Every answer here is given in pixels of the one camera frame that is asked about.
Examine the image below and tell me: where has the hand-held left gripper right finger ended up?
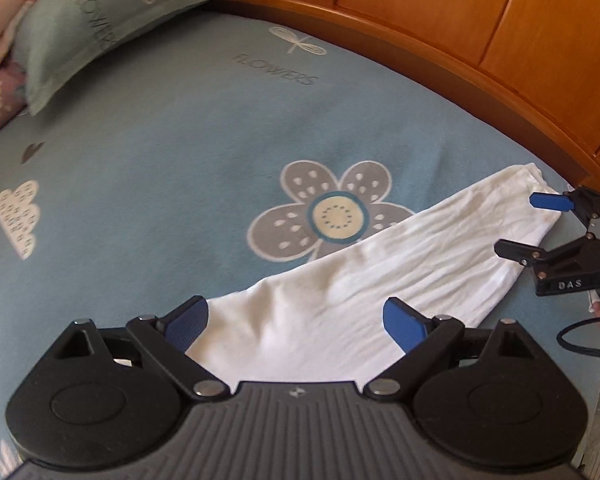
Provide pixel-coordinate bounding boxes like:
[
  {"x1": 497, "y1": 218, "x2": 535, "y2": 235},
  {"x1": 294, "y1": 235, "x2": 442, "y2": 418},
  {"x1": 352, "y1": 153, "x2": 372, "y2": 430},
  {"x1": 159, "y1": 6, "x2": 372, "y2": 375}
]
[{"x1": 364, "y1": 296, "x2": 537, "y2": 402}]

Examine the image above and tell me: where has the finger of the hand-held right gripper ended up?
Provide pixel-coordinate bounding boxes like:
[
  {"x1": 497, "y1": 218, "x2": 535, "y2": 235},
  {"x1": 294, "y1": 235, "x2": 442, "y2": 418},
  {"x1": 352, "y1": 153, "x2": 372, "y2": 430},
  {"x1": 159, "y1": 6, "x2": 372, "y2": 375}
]
[
  {"x1": 529, "y1": 186, "x2": 600, "y2": 222},
  {"x1": 494, "y1": 234, "x2": 600, "y2": 281}
]

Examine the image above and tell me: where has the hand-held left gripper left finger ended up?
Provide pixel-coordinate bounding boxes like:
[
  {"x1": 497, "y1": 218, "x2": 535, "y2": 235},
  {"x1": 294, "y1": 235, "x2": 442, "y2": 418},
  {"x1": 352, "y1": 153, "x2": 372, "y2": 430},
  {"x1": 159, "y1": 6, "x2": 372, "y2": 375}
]
[{"x1": 55, "y1": 296, "x2": 231, "y2": 402}]

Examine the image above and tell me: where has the white printed long-sleeve shirt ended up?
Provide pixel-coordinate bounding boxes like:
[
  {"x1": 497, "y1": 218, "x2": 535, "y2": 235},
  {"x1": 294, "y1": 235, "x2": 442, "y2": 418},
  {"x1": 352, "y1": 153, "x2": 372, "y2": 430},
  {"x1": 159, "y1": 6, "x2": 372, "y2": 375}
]
[{"x1": 185, "y1": 162, "x2": 563, "y2": 383}]

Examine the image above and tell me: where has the blue floral bed sheet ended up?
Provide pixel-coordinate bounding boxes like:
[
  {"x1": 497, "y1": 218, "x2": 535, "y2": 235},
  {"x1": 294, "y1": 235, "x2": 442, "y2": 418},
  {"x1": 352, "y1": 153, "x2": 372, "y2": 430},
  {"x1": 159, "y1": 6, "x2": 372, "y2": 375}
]
[{"x1": 0, "y1": 10, "x2": 600, "y2": 480}]

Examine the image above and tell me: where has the wooden headboard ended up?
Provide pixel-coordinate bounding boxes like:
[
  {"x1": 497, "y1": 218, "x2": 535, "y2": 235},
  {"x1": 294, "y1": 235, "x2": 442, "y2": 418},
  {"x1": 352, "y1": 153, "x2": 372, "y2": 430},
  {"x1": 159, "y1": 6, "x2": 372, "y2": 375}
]
[{"x1": 215, "y1": 0, "x2": 600, "y2": 201}]

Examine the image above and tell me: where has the grey-green printed pillow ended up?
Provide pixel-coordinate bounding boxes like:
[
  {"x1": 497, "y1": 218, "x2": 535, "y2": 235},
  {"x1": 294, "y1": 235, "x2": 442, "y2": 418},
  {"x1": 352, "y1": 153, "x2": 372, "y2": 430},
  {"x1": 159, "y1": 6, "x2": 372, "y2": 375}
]
[{"x1": 11, "y1": 0, "x2": 243, "y2": 116}]

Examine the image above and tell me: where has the black cable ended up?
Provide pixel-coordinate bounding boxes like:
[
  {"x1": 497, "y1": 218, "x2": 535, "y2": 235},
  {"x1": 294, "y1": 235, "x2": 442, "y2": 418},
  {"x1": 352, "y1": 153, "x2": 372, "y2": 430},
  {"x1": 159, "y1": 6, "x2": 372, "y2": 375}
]
[{"x1": 556, "y1": 317, "x2": 600, "y2": 361}]

